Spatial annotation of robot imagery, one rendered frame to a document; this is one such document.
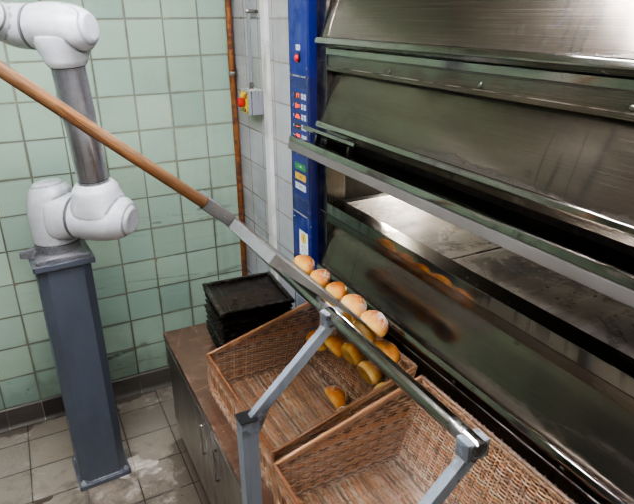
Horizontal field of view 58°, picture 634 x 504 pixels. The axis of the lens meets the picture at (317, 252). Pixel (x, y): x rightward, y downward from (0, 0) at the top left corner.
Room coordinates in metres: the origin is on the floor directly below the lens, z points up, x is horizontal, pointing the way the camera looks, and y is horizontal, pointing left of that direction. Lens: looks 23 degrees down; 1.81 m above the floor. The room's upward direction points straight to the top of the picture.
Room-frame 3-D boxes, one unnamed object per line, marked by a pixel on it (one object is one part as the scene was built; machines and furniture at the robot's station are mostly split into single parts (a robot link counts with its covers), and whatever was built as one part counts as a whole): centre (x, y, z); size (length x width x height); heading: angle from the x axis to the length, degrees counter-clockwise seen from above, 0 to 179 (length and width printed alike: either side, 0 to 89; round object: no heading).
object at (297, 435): (1.55, 0.05, 0.72); 0.56 x 0.49 x 0.28; 28
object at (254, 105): (2.47, 0.27, 1.46); 0.10 x 0.07 x 0.10; 27
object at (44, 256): (1.92, 0.95, 1.03); 0.22 x 0.18 x 0.06; 121
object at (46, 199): (1.93, 0.93, 1.17); 0.18 x 0.16 x 0.22; 76
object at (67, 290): (1.93, 0.94, 0.50); 0.21 x 0.21 x 1.00; 31
